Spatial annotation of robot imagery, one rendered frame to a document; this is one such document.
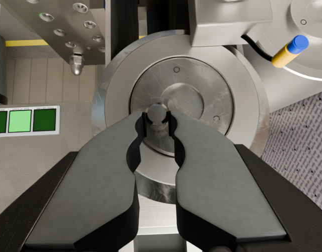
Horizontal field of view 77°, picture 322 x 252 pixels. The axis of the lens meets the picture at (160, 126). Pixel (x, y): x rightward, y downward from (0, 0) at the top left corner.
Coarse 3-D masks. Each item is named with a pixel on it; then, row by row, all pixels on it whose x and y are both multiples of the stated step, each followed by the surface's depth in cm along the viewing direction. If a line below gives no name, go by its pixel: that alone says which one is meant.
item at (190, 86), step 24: (144, 72) 15; (168, 72) 15; (192, 72) 15; (216, 72) 15; (144, 96) 15; (168, 96) 15; (192, 96) 15; (216, 96) 15; (216, 120) 14; (168, 144) 14
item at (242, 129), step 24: (144, 48) 16; (168, 48) 16; (192, 48) 16; (216, 48) 16; (120, 72) 15; (240, 72) 15; (120, 96) 15; (240, 96) 15; (240, 120) 15; (144, 144) 14; (144, 168) 14; (168, 168) 14
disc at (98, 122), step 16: (160, 32) 18; (176, 32) 18; (128, 48) 18; (112, 64) 17; (256, 80) 17; (96, 96) 17; (96, 112) 17; (96, 128) 17; (256, 144) 16; (144, 176) 16; (144, 192) 16; (160, 192) 16
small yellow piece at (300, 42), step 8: (248, 40) 14; (296, 40) 10; (304, 40) 10; (256, 48) 14; (288, 48) 11; (296, 48) 11; (304, 48) 10; (264, 56) 13; (272, 56) 13; (280, 56) 12; (288, 56) 11; (280, 64) 12
